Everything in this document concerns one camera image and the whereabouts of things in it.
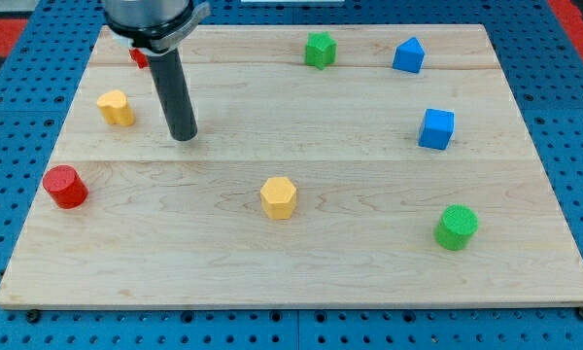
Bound wooden board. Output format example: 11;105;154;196
0;24;583;310

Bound blue triangle block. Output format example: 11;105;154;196
392;37;426;74

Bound yellow hexagon block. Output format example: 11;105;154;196
259;177;297;220

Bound green star block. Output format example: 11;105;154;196
304;31;337;70

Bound blue cube block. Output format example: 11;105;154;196
418;109;455;151

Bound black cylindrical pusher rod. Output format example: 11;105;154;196
148;49;197;141

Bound green cylinder block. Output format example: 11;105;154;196
434;204;479;251

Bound red block behind rod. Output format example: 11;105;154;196
129;49;149;69

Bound yellow heart block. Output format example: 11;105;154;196
96;89;135;126

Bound red cylinder block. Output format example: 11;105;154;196
42;165;88;209

